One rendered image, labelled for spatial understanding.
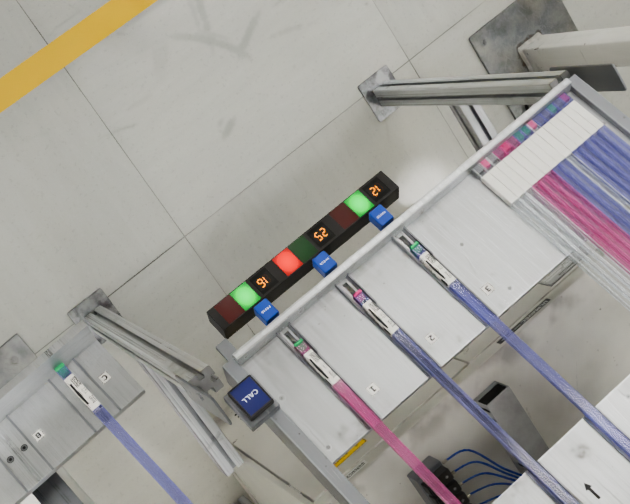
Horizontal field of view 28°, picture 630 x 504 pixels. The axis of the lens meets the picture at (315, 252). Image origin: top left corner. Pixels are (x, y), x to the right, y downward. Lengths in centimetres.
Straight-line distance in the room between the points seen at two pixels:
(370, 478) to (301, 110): 86
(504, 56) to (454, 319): 108
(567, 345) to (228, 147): 79
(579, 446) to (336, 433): 32
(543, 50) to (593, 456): 120
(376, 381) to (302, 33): 100
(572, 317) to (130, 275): 85
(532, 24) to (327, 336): 122
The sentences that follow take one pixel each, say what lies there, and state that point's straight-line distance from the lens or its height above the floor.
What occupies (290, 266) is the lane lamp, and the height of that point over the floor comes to 67.
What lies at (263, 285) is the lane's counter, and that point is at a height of 66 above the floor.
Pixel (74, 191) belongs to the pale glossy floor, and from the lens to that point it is 239.
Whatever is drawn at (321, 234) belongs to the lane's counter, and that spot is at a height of 66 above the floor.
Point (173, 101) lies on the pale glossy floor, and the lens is 243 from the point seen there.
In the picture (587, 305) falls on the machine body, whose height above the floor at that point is 62.
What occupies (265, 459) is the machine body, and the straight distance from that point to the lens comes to 218.
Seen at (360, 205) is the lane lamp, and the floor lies 66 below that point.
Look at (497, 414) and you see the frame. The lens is 201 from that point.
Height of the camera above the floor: 232
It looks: 65 degrees down
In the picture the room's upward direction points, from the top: 104 degrees clockwise
